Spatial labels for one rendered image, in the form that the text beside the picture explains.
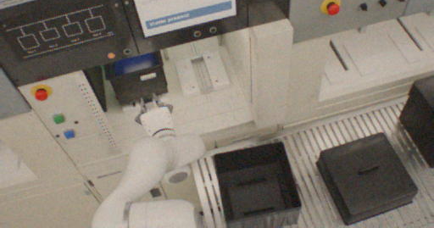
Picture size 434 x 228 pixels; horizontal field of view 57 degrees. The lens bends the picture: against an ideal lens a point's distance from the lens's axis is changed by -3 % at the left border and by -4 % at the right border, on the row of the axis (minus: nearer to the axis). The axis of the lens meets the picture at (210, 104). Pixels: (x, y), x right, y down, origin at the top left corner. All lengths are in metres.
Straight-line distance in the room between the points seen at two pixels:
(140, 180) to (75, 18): 0.51
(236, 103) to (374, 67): 0.65
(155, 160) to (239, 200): 0.83
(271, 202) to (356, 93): 0.61
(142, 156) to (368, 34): 1.48
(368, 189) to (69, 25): 1.18
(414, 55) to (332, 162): 0.69
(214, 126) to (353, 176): 0.59
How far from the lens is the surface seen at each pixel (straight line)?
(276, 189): 1.71
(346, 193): 1.63
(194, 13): 1.23
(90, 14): 1.18
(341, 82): 1.90
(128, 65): 1.77
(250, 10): 1.28
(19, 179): 1.90
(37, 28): 1.21
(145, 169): 0.89
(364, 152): 1.73
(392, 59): 2.04
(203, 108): 1.79
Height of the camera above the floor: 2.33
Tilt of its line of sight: 54 degrees down
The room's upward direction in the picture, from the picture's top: 9 degrees counter-clockwise
